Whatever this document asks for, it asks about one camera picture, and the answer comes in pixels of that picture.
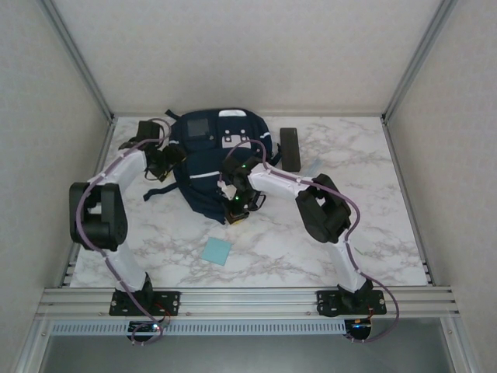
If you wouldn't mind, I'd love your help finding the navy blue backpack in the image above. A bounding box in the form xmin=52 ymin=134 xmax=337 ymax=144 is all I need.
xmin=142 ymin=108 xmax=283 ymax=226

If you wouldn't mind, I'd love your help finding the aluminium table side rail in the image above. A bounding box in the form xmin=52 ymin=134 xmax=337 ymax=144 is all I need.
xmin=60 ymin=116 xmax=117 ymax=288
xmin=381 ymin=116 xmax=435 ymax=288

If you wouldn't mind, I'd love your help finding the light blue sticky note pad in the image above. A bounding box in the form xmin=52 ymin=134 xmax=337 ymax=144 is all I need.
xmin=201 ymin=237 xmax=233 ymax=267

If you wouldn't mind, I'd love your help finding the white slotted cable duct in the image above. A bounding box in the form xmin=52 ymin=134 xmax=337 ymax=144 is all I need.
xmin=50 ymin=320 xmax=347 ymax=336

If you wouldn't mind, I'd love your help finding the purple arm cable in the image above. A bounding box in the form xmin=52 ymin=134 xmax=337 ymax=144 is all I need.
xmin=217 ymin=140 xmax=401 ymax=345
xmin=75 ymin=117 xmax=174 ymax=347

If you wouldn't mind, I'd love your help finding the black pencil case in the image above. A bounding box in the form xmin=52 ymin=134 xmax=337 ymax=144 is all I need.
xmin=279 ymin=127 xmax=302 ymax=173

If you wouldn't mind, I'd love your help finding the aluminium mounting rail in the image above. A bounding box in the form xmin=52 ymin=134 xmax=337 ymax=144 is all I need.
xmin=36 ymin=286 xmax=461 ymax=322

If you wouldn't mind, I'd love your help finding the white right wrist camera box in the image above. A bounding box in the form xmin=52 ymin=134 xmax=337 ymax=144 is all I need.
xmin=218 ymin=181 xmax=237 ymax=202

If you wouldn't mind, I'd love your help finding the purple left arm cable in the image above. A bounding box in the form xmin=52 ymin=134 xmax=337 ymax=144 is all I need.
xmin=75 ymin=117 xmax=174 ymax=347

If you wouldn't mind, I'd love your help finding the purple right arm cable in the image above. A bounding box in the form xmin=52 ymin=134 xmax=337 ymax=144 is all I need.
xmin=217 ymin=140 xmax=401 ymax=345

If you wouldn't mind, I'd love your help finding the aluminium frame post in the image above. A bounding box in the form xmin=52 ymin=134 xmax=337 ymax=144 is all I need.
xmin=381 ymin=0 xmax=461 ymax=124
xmin=440 ymin=318 xmax=481 ymax=373
xmin=38 ymin=0 xmax=116 ymax=122
xmin=15 ymin=318 xmax=54 ymax=373

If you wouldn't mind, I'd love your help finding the thin aluminium table edge bar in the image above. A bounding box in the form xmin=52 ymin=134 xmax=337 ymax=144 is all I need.
xmin=112 ymin=111 xmax=385 ymax=118

